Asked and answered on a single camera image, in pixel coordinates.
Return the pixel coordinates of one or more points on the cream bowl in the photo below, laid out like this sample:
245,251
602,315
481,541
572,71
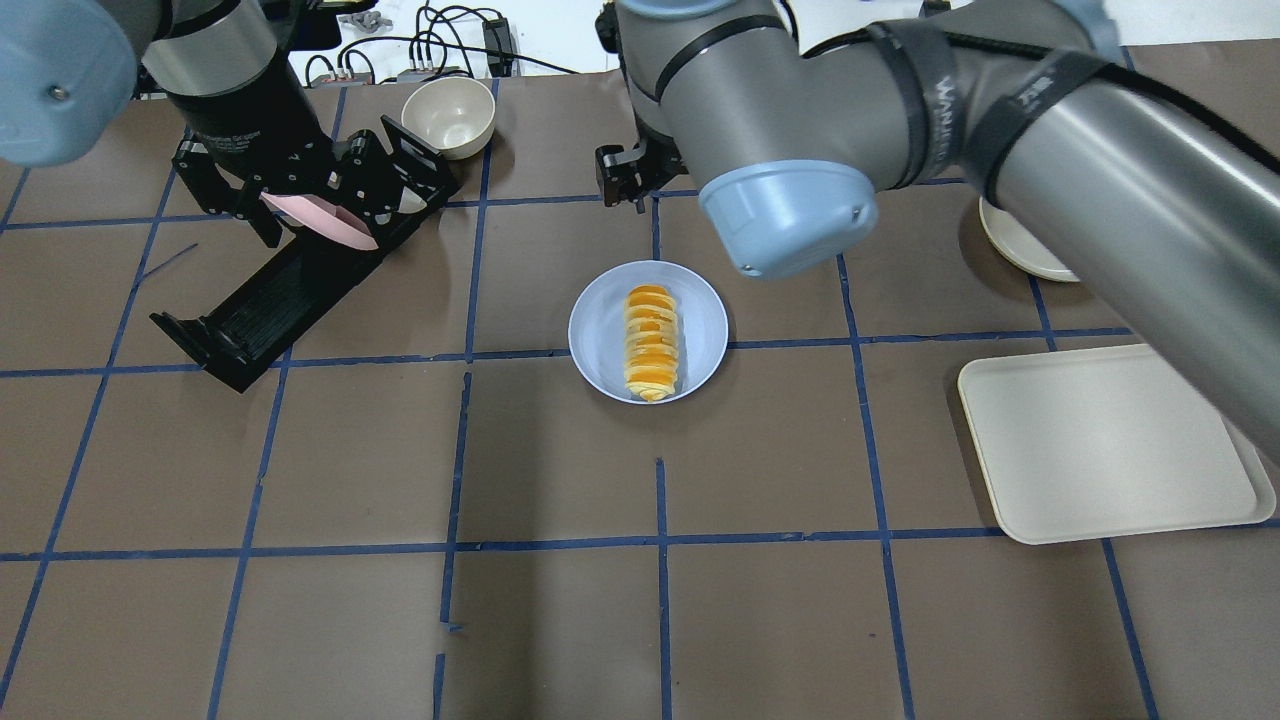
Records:
456,116

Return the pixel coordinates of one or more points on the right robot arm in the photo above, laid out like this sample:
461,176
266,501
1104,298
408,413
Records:
1165,209

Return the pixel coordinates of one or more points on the white rectangular tray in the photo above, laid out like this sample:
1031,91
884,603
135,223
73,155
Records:
1106,442

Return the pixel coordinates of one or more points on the metal clamp piece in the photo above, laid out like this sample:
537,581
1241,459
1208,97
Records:
368,21

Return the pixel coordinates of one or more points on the yellow croissant bread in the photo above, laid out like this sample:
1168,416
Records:
650,343

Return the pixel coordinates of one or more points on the pink plate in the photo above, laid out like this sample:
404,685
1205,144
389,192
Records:
331,221

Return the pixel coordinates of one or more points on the cream round plate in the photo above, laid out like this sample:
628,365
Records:
1018,246

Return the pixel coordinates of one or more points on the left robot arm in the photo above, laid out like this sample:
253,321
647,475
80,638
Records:
70,67

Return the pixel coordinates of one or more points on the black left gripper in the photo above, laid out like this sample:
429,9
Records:
248,125

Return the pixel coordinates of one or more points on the light blue plate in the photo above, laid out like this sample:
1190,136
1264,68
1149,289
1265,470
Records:
595,331

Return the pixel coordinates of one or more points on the cream plate in rack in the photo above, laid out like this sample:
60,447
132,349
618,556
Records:
410,203

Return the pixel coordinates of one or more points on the black dish rack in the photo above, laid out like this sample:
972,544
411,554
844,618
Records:
238,340

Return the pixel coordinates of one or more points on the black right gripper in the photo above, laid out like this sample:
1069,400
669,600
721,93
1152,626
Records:
622,172

